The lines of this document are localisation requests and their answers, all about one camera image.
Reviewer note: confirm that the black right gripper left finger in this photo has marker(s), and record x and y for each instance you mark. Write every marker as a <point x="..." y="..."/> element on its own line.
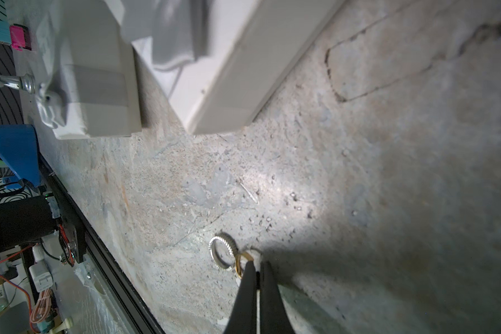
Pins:
<point x="243" y="318"/>

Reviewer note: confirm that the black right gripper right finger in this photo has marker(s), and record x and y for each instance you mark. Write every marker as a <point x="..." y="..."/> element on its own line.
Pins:
<point x="273" y="316"/>

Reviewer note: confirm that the large white bow gift box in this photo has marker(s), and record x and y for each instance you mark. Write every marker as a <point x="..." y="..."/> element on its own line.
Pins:
<point x="218" y="62"/>

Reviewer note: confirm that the small white bow gift box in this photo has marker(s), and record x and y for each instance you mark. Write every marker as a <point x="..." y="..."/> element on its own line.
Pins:
<point x="90" y="89"/>

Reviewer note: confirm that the blue tape dispenser left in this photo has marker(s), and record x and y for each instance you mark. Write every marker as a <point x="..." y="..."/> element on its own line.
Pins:
<point x="19" y="152"/>

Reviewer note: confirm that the silver metal knob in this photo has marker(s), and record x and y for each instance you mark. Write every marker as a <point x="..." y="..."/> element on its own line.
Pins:
<point x="25" y="83"/>

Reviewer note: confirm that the pink teal small block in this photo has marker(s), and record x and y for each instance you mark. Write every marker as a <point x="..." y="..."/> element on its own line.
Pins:
<point x="16" y="35"/>

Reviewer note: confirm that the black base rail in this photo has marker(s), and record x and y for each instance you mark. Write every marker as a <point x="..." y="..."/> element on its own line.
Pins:
<point x="135" y="310"/>

